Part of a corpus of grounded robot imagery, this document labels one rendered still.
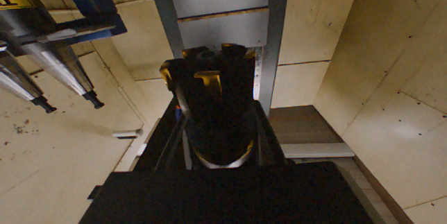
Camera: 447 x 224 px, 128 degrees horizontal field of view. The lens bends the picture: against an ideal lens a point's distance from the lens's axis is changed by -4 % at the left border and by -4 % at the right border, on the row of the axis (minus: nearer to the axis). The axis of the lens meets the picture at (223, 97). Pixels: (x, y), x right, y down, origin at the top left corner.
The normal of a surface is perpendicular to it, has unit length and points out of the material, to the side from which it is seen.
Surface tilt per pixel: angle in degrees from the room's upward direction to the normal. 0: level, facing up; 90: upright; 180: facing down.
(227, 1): 90
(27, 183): 90
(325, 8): 90
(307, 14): 90
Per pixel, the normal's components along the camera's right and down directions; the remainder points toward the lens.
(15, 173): 0.99, -0.09
